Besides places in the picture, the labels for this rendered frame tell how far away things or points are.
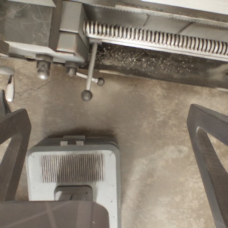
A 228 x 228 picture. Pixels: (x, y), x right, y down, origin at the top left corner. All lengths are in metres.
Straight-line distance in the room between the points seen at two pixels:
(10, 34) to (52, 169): 0.84
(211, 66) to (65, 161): 0.87
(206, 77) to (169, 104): 0.43
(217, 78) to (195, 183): 0.81
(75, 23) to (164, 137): 1.04
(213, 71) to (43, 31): 0.78
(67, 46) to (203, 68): 0.67
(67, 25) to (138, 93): 0.87
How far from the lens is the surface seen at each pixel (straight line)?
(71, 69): 0.78
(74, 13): 0.60
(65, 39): 0.59
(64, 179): 1.23
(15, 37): 0.55
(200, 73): 1.04
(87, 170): 1.19
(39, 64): 0.72
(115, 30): 0.65
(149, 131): 1.41
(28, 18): 0.55
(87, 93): 0.69
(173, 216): 1.68
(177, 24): 0.79
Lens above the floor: 1.36
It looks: 84 degrees down
